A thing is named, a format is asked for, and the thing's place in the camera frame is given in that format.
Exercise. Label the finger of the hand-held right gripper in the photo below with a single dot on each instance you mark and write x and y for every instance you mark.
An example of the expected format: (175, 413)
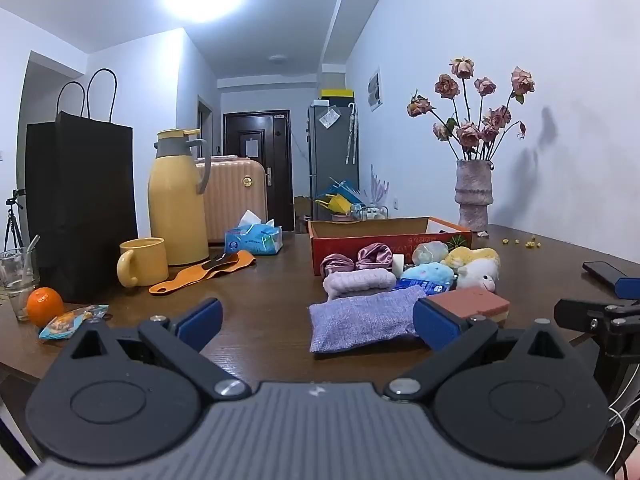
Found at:
(629, 288)
(575, 315)

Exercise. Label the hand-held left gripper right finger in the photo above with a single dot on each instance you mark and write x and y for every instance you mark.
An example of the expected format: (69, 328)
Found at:
(435, 327)

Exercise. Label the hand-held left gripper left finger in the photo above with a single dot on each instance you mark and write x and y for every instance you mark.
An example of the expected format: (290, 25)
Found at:
(200, 322)

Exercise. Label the blue tissue packet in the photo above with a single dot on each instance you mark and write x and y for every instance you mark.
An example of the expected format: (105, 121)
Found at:
(435, 287)

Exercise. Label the brown sponge block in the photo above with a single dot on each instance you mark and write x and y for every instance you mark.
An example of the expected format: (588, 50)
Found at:
(470, 302)

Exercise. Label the blue plush toy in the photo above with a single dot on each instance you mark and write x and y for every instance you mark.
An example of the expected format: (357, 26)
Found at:
(427, 274)

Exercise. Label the white sheep plush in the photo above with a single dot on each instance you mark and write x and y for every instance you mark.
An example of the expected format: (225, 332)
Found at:
(480, 275)

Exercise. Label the small white roll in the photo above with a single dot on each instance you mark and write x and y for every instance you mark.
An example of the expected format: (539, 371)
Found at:
(398, 264)

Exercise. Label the pale green soft toy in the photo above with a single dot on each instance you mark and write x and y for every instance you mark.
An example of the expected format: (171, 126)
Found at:
(431, 252)

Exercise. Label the lavender fabric pouch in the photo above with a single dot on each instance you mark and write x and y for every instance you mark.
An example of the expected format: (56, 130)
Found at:
(360, 320)

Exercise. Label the yellow plush toy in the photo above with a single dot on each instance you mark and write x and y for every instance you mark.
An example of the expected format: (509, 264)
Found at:
(467, 256)

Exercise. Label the pink knitted cloth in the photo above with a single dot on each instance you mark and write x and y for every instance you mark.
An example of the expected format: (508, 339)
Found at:
(357, 284)

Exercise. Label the purple satin bow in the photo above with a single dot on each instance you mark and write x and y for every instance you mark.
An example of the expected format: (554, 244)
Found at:
(372, 255)

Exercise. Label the red cardboard box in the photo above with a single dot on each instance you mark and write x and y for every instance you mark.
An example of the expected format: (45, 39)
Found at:
(350, 240)

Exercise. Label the black smartphone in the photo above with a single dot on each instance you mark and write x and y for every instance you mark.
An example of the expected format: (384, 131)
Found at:
(602, 272)

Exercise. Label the small black pouch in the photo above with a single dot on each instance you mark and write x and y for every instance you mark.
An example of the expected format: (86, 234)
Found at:
(220, 260)

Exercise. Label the yellow mug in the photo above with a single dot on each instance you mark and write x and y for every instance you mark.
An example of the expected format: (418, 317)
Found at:
(145, 262)

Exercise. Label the scattered yellow petals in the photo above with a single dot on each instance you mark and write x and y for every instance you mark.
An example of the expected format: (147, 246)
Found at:
(530, 244)

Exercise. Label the blue tissue pack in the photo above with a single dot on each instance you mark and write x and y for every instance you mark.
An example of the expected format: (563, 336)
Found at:
(255, 242)

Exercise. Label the yellow thermos jug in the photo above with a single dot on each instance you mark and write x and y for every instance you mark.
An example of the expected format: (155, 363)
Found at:
(177, 210)

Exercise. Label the pink suitcase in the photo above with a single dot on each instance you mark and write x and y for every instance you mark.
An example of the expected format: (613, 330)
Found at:
(240, 200)

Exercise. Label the colourful snack packet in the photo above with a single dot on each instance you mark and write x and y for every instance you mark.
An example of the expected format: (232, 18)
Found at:
(70, 321)

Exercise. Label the trolley with bottles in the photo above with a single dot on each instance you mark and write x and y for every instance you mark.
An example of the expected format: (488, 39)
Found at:
(370, 212)

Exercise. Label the pink ceramic vase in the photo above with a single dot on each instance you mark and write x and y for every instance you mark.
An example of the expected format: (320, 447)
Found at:
(474, 195)

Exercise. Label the pink bucket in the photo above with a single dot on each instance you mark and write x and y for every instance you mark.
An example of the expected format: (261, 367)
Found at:
(341, 217)

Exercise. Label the cardboard box on floor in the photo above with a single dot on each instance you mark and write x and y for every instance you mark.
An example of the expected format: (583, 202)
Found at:
(301, 212)

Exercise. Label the orange fruit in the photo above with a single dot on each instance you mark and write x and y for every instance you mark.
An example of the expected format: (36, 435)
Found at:
(45, 307)

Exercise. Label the blue and yellow bags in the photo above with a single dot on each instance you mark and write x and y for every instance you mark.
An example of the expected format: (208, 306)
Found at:
(337, 197)

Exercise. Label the black paper bag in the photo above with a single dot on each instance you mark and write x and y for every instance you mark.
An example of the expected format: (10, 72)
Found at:
(80, 210)

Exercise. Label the dark brown door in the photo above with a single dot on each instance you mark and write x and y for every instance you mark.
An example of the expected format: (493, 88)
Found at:
(255, 160)

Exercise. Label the clear drinking glass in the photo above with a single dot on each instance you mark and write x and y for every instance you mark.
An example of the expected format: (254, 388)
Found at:
(17, 285)

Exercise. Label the dried pink roses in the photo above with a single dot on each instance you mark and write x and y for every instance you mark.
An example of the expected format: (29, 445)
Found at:
(470, 132)

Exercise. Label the grey refrigerator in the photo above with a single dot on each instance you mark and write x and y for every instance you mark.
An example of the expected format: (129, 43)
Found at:
(327, 160)

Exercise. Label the white folded umbrella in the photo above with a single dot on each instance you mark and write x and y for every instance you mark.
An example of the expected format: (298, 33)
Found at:
(352, 132)

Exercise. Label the black tripod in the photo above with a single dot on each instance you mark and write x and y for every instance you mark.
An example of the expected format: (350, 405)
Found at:
(14, 220)

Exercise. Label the yellow box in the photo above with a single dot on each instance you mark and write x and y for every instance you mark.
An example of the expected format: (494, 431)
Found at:
(337, 95)

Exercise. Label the wall picture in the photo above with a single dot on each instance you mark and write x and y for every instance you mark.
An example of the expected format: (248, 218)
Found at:
(375, 89)

